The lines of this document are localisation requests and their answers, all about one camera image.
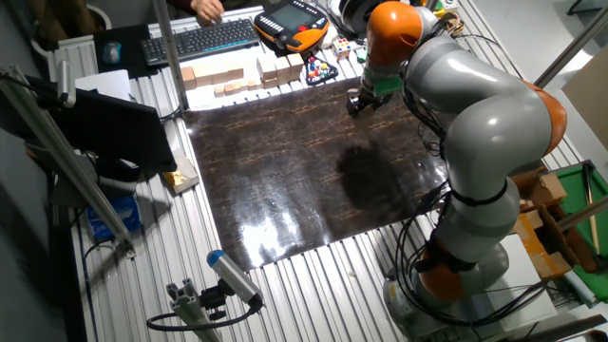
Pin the aluminium bar over boxes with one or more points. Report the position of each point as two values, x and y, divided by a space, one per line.
584 214

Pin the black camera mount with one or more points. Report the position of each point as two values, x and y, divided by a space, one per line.
214 299

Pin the silver camera on bar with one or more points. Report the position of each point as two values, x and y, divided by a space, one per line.
65 83

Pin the dark marble pattern mat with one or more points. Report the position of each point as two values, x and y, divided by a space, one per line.
275 171

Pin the large wooden block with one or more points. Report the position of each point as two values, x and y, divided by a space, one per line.
235 71
282 66
266 69
295 63
188 78
220 73
203 76

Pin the brown cardboard box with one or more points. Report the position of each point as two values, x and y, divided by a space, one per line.
546 237

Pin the green toy pool table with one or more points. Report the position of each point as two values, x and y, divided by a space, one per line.
575 190

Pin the small wooden cube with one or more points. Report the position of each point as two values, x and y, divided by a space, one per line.
271 83
252 85
229 89
219 91
237 87

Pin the black flat monitor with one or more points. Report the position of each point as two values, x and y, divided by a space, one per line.
119 138

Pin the short aluminium profile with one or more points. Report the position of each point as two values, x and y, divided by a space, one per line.
190 311

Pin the grey computer mouse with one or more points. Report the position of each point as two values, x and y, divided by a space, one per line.
112 52

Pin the white round bucket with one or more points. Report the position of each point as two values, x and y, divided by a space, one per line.
100 14

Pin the black mouse pad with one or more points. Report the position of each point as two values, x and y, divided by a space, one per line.
133 47

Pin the blue tissue pack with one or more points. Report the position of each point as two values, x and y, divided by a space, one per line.
116 218

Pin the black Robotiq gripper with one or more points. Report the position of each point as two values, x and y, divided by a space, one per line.
370 99

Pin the brown cardboard sheet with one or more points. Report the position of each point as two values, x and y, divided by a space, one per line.
589 90

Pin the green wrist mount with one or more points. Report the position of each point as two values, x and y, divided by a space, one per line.
387 85

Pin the upright aluminium post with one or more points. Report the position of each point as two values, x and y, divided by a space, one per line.
170 57

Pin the slanted aluminium frame bar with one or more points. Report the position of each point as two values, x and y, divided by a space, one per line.
570 47

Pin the long slanted aluminium bar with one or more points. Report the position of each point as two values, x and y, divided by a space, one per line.
71 166

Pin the bare person hand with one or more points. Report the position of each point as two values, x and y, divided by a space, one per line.
208 9

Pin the black triangle with billiard balls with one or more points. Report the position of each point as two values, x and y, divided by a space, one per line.
321 71

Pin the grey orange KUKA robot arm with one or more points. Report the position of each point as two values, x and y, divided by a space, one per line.
494 119

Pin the colourful puzzle cube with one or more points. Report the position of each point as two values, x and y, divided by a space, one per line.
341 49

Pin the small green object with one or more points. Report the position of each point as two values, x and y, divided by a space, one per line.
362 55

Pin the wooden cue stick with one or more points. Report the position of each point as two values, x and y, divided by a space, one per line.
591 209

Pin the black computer keyboard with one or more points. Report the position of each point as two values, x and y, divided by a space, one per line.
202 40

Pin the silver camera with blue end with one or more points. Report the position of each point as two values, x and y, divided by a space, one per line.
235 276

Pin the black round spool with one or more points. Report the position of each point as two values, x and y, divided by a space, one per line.
354 14

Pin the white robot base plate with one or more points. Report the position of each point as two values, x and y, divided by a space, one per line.
522 285

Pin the open box with gold foil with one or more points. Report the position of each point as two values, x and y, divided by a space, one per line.
183 176

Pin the white paper sheet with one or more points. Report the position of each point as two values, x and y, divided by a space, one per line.
107 84

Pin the dark sleeved person forearm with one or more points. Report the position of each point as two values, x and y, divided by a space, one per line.
180 5

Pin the orange black teach pendant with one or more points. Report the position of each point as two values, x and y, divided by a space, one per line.
290 24

